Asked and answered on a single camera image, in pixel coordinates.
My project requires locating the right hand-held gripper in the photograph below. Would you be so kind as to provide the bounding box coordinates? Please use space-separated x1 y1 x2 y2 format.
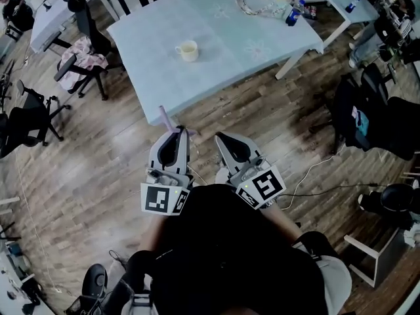
214 132 287 211

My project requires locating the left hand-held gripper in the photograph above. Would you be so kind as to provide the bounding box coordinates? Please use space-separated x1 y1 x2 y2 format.
140 128 194 217

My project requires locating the purple straw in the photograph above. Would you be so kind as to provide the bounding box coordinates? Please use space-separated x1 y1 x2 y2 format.
158 105 200 137

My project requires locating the white cup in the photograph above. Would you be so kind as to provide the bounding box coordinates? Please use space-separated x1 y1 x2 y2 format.
174 39 200 62

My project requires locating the person's left forearm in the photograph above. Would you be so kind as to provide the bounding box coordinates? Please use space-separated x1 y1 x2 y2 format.
140 213 169 253

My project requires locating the person's right forearm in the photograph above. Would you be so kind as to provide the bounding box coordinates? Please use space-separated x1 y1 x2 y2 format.
261 204 303 240

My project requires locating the floral light blue tablecloth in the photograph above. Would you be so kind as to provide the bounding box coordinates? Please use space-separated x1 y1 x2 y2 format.
106 0 326 127

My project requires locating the person's black shirt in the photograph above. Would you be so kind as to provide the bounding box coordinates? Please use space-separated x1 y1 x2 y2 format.
126 182 329 315

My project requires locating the black backpack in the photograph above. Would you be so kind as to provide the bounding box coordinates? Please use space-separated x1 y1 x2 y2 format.
330 73 373 152

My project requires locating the teal pouch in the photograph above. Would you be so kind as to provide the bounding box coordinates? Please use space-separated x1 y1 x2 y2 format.
356 110 371 134

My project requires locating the pink checked cloth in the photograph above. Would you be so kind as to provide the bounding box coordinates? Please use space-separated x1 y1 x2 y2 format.
58 36 109 90

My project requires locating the black rounded seat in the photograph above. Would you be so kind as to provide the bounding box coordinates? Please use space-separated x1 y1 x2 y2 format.
81 263 108 300

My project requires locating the black office chair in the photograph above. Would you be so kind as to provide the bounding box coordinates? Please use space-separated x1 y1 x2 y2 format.
53 0 124 101
0 79 72 159
359 62 420 162

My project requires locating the cartoon plush charm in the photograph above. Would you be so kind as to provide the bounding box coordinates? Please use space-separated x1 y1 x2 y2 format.
274 0 293 21

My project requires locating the blue soda bottle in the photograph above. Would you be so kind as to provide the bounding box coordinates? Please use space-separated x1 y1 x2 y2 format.
284 0 306 27

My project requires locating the black helmet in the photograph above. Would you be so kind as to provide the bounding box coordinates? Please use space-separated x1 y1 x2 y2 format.
358 182 420 223

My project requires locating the thick white floor cable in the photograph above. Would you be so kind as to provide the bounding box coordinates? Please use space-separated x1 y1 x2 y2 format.
280 156 335 211

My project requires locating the patterned lanyard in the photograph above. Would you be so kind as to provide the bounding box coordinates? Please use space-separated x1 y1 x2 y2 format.
234 0 280 18

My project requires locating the white metal table frame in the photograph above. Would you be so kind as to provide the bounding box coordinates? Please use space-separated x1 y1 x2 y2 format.
288 0 354 51

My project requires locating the white wooden frame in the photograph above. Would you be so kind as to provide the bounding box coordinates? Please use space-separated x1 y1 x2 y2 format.
343 228 408 288

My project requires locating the thin white floor cable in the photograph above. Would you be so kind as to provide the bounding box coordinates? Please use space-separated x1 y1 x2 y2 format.
14 161 63 293

